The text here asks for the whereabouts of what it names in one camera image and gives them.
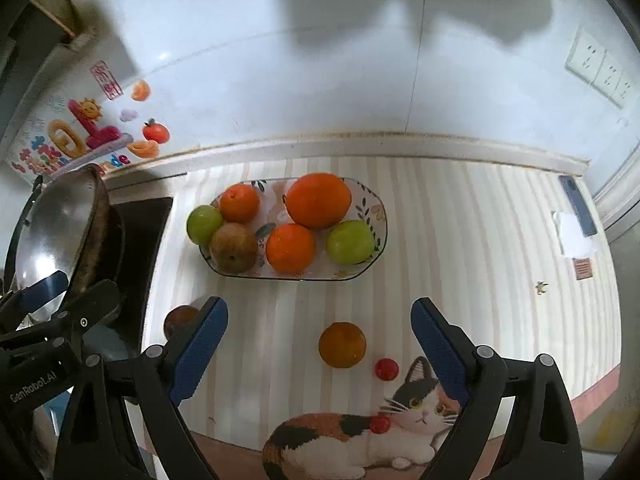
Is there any dark red apple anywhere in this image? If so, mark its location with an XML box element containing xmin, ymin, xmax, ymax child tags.
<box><xmin>163</xmin><ymin>304</ymin><xmax>198</xmax><ymax>340</ymax></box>

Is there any green apple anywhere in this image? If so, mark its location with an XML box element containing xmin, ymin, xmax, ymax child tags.
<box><xmin>326</xmin><ymin>220</ymin><xmax>375</xmax><ymax>266</ymax></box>
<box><xmin>186</xmin><ymin>205</ymin><xmax>224</xmax><ymax>246</ymax></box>

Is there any dull orange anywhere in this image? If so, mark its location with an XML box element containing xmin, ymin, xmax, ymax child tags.
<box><xmin>318</xmin><ymin>322</ymin><xmax>367</xmax><ymax>370</ymax></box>

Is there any brownish red-green apple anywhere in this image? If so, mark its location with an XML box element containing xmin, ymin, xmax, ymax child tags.
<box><xmin>209</xmin><ymin>222</ymin><xmax>258</xmax><ymax>274</ymax></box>

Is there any small orange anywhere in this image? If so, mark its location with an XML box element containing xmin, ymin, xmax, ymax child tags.
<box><xmin>219</xmin><ymin>183</ymin><xmax>260</xmax><ymax>223</ymax></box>

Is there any large orange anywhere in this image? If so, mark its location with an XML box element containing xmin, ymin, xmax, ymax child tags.
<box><xmin>285</xmin><ymin>172</ymin><xmax>352</xmax><ymax>230</ymax></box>

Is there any steel wok with lid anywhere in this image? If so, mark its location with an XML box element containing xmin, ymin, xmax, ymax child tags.
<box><xmin>3</xmin><ymin>164</ymin><xmax>111</xmax><ymax>321</ymax></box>

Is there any cherry tomato upper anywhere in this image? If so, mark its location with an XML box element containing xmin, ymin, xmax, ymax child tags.
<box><xmin>374</xmin><ymin>358</ymin><xmax>399</xmax><ymax>382</ymax></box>

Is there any cherry tomato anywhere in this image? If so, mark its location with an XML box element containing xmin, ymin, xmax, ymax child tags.
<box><xmin>369</xmin><ymin>414</ymin><xmax>392</xmax><ymax>434</ymax></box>
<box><xmin>374</xmin><ymin>358</ymin><xmax>399</xmax><ymax>382</ymax></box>

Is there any small star shaped trinket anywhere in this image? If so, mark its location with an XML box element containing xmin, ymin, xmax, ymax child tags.
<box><xmin>535</xmin><ymin>281</ymin><xmax>549</xmax><ymax>295</ymax></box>

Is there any cherry tomato lower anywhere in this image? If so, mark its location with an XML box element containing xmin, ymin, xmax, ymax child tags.
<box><xmin>369</xmin><ymin>414</ymin><xmax>392</xmax><ymax>434</ymax></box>

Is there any striped table cloth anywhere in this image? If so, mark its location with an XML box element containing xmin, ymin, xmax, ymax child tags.
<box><xmin>142</xmin><ymin>155</ymin><xmax>623</xmax><ymax>480</ymax></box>

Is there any small brown card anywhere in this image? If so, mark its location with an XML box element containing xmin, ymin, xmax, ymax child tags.
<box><xmin>573</xmin><ymin>258</ymin><xmax>593</xmax><ymax>281</ymax></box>

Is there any white paper sheet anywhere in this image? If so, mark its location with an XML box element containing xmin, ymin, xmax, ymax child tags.
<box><xmin>552</xmin><ymin>211</ymin><xmax>597</xmax><ymax>259</ymax></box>

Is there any calico cat shaped mat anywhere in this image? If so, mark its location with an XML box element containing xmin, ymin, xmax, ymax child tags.
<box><xmin>262</xmin><ymin>356</ymin><xmax>461</xmax><ymax>479</ymax></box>

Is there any blue smartphone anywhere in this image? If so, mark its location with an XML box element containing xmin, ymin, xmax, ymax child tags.
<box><xmin>559</xmin><ymin>174</ymin><xmax>598</xmax><ymax>237</ymax></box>

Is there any oval patterned ceramic plate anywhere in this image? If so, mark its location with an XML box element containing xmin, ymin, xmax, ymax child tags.
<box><xmin>198</xmin><ymin>177</ymin><xmax>388</xmax><ymax>282</ymax></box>

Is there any colourful fruit wall sticker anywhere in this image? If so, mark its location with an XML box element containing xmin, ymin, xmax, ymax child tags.
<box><xmin>4</xmin><ymin>54</ymin><xmax>171</xmax><ymax>180</ymax></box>

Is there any white wall socket right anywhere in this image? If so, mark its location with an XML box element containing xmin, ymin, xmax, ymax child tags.
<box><xmin>612</xmin><ymin>72</ymin><xmax>634</xmax><ymax>108</ymax></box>

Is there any white wall socket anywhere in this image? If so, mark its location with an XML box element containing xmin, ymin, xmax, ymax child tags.
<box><xmin>565</xmin><ymin>28</ymin><xmax>606</xmax><ymax>84</ymax></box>
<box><xmin>592</xmin><ymin>52</ymin><xmax>624</xmax><ymax>99</ymax></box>
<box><xmin>612</xmin><ymin>72</ymin><xmax>634</xmax><ymax>108</ymax></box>

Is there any white wall socket middle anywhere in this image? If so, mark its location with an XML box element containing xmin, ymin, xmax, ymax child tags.
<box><xmin>592</xmin><ymin>52</ymin><xmax>624</xmax><ymax>99</ymax></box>

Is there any white wall socket left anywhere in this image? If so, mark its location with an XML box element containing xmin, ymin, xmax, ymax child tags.
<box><xmin>565</xmin><ymin>28</ymin><xmax>606</xmax><ymax>84</ymax></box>

